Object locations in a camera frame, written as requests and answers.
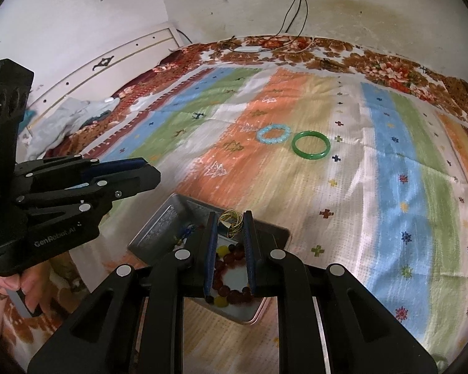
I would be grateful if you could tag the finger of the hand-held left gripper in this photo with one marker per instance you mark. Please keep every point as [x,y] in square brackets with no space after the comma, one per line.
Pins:
[132,181]
[117,164]

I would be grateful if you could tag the green jade bangle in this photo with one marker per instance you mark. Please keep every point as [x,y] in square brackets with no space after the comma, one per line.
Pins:
[312,157]

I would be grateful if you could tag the striped colourful blanket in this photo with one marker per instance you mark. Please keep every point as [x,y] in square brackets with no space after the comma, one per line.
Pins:
[394,202]

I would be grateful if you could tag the teal cloth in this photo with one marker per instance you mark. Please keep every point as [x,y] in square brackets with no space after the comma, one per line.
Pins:
[29,116]

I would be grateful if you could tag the grey crumpled cloth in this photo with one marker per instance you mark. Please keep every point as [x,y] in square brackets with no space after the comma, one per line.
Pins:
[62,120]

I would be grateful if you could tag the white wooden headboard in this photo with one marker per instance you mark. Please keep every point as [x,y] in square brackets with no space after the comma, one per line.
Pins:
[101,74]

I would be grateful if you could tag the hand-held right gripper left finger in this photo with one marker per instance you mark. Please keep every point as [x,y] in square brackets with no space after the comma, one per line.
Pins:
[210,257]

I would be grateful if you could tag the silver metal tin box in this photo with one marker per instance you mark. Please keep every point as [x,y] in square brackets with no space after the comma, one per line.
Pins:
[167,218]

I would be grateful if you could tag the person's left hand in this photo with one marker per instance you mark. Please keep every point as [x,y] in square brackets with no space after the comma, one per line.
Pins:
[33,280]

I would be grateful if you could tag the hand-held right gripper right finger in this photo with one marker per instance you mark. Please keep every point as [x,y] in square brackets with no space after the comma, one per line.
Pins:
[250,257]

